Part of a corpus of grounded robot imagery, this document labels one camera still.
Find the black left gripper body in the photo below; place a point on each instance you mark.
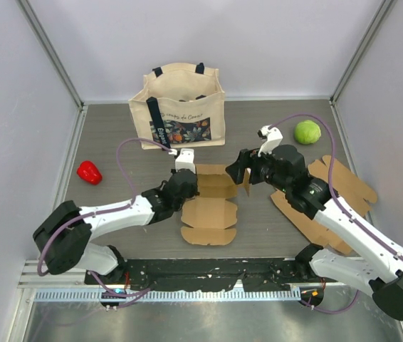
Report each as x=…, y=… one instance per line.
x=194, y=192

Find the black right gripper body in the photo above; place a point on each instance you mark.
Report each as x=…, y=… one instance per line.
x=262, y=169

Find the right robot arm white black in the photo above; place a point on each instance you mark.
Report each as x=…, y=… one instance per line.
x=380, y=275

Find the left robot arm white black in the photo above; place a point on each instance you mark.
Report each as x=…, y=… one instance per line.
x=65, y=238

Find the green cabbage ball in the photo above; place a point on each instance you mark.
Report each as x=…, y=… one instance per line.
x=307, y=132

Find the beige canvas tote bag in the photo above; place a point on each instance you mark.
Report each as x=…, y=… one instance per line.
x=180, y=105

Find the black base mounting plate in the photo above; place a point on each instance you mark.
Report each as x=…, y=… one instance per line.
x=211, y=275

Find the red bell pepper toy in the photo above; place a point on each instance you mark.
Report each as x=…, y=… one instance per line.
x=88, y=172

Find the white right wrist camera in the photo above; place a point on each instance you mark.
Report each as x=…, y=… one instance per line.
x=271, y=137

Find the slotted cable duct strip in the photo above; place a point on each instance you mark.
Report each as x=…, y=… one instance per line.
x=94, y=294

